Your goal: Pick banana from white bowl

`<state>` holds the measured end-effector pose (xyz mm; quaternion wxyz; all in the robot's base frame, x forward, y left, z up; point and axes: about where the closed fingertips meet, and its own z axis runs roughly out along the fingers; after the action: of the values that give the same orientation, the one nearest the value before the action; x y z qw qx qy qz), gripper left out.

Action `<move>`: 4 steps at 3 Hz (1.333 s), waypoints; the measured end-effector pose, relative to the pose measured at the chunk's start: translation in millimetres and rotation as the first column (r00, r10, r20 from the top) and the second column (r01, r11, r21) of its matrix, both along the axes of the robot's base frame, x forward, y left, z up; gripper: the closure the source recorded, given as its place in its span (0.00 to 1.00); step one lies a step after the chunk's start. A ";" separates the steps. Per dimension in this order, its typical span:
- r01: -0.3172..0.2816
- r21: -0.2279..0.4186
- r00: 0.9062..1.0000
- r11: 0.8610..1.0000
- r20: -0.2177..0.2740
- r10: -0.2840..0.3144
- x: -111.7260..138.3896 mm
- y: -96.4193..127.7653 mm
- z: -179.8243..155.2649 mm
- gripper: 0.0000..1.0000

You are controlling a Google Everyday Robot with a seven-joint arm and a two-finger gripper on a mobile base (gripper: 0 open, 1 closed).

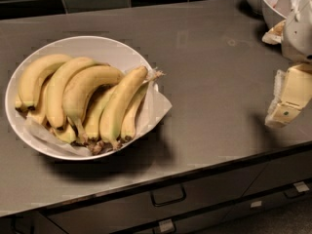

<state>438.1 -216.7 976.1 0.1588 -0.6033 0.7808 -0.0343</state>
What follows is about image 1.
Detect white drawer label middle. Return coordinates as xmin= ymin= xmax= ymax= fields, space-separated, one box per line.
xmin=251 ymin=201 xmax=262 ymax=209

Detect white drawer label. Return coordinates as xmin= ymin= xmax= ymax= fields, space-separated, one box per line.
xmin=158 ymin=219 xmax=176 ymax=234
xmin=293 ymin=181 xmax=310 ymax=193
xmin=251 ymin=201 xmax=262 ymax=209

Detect white bowl top right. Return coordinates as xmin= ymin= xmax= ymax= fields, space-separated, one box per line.
xmin=261 ymin=0 xmax=300 ymax=28

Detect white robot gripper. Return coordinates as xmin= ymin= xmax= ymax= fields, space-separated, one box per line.
xmin=262 ymin=0 xmax=312 ymax=128

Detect white drawer label lower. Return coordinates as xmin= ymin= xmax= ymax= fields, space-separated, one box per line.
xmin=158 ymin=219 xmax=176 ymax=234

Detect black upper drawer handle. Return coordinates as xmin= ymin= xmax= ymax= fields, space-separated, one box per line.
xmin=150 ymin=184 xmax=186 ymax=207

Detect hidden middle yellow banana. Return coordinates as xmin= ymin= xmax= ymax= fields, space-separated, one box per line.
xmin=83 ymin=86 xmax=116 ymax=140

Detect white drawer label right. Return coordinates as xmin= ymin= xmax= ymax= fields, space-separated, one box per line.
xmin=293 ymin=181 xmax=310 ymax=193

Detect large white bowl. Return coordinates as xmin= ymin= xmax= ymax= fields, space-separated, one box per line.
xmin=5 ymin=36 xmax=155 ymax=161

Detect dark upper drawer front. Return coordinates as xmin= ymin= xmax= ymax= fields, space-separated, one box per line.
xmin=50 ymin=165 xmax=263 ymax=234

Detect right dark drawer front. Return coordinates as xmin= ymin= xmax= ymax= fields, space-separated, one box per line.
xmin=245 ymin=150 xmax=312 ymax=196

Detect long right yellow banana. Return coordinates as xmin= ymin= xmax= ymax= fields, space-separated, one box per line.
xmin=99 ymin=65 xmax=148 ymax=150

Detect white paper liner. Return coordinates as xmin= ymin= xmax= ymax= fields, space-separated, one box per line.
xmin=26 ymin=81 xmax=172 ymax=159

